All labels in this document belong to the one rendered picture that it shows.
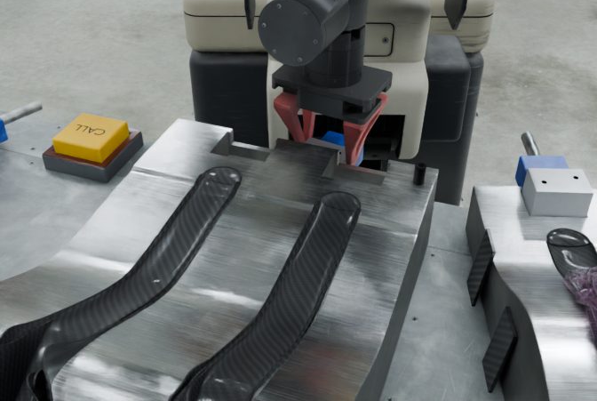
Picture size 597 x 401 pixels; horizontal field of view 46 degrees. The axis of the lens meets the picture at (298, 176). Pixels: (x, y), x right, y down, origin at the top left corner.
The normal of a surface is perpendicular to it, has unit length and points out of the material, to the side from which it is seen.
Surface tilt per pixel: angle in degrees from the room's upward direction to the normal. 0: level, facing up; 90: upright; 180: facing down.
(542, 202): 90
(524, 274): 21
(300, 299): 2
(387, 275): 4
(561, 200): 90
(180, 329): 28
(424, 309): 0
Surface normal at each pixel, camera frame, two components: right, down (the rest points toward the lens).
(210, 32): 0.00, 0.59
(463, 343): 0.00, -0.81
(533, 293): 0.02, -0.99
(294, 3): -0.42, 0.52
